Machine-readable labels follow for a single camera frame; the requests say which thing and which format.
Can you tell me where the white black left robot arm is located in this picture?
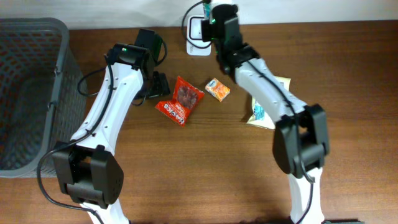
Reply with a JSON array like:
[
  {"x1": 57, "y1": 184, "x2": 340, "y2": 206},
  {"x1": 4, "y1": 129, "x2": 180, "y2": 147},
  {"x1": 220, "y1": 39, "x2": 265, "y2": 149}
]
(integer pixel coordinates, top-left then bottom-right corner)
[{"x1": 52, "y1": 42, "x2": 165, "y2": 223}]

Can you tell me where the yellow chip bag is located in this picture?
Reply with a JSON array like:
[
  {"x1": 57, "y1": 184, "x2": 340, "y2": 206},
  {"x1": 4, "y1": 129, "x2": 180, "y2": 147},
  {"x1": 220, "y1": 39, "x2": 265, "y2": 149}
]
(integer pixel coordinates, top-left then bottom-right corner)
[{"x1": 246, "y1": 77, "x2": 291, "y2": 129}]

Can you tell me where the orange small box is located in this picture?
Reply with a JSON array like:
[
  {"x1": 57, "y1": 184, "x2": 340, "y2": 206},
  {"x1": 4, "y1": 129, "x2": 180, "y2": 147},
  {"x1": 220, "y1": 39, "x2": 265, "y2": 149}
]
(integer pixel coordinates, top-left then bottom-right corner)
[{"x1": 205, "y1": 78, "x2": 230, "y2": 102}]

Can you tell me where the teal tissue pack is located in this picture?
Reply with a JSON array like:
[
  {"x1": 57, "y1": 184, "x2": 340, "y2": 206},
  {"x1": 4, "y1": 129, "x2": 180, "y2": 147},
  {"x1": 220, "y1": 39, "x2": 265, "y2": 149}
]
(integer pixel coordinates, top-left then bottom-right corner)
[{"x1": 202, "y1": 3, "x2": 211, "y2": 20}]

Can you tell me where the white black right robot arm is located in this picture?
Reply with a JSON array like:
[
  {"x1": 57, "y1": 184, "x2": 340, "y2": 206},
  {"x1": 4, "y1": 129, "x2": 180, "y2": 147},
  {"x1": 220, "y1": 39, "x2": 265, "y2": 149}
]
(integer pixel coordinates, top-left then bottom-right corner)
[{"x1": 201, "y1": 1, "x2": 330, "y2": 223}]

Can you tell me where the white barcode scanner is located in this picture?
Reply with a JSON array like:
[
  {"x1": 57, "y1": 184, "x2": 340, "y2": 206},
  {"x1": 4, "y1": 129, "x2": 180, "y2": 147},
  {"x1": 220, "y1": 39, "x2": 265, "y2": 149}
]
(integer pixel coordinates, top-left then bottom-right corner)
[{"x1": 186, "y1": 16, "x2": 211, "y2": 57}]

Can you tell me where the grey plastic mesh basket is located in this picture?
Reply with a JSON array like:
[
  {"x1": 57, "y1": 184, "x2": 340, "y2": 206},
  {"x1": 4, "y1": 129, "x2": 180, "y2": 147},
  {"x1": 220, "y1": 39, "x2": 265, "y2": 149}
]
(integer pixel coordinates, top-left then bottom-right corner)
[{"x1": 1, "y1": 18, "x2": 86, "y2": 178}]

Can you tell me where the red snack packet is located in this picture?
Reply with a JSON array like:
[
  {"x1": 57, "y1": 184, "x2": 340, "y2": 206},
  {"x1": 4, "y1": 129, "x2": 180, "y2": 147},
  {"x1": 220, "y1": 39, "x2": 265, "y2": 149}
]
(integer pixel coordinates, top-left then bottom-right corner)
[{"x1": 155, "y1": 76, "x2": 205, "y2": 127}]

